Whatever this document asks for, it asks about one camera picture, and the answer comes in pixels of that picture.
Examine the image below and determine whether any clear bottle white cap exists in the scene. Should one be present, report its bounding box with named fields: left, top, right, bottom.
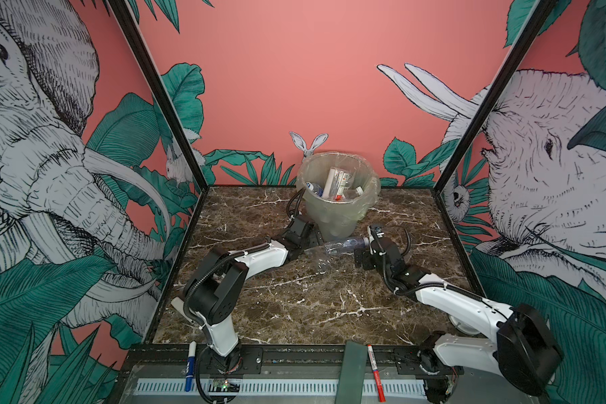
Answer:
left=323, top=237, right=370, bottom=256

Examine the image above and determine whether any translucent green bin liner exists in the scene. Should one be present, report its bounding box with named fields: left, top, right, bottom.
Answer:
left=295, top=150, right=382, bottom=223

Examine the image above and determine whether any white round clock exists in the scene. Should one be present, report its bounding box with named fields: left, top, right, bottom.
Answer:
left=449, top=316, right=480, bottom=337

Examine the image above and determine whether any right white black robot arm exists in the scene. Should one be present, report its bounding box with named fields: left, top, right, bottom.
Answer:
left=351, top=232, right=564, bottom=402

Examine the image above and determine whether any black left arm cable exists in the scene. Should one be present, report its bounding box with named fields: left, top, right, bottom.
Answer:
left=285, top=188, right=307, bottom=221

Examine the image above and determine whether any red white label water bottle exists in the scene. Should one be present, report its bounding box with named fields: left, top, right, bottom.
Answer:
left=335, top=187, right=364, bottom=202

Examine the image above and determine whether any large clear square bottle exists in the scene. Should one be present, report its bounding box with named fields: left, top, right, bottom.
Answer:
left=322, top=167, right=354, bottom=201

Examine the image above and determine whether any blue label crushed bottle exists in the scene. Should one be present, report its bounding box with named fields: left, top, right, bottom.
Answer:
left=306, top=182, right=323, bottom=197

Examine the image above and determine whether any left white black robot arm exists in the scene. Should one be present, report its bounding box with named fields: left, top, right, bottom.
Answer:
left=171, top=215, right=323, bottom=358

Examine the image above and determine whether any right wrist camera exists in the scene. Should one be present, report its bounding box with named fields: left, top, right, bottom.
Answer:
left=368, top=224, right=385, bottom=246

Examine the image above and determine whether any red marker pen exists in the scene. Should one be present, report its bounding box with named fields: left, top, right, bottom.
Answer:
left=367, top=344, right=386, bottom=402

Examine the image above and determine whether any blue marker pen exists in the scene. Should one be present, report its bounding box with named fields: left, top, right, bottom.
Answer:
left=184, top=341, right=197, bottom=392

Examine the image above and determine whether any grey mesh waste bin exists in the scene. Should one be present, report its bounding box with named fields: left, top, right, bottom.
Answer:
left=297, top=152, right=380, bottom=242

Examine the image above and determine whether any green tape strip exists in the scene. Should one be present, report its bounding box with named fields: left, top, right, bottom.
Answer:
left=335, top=341, right=368, bottom=404

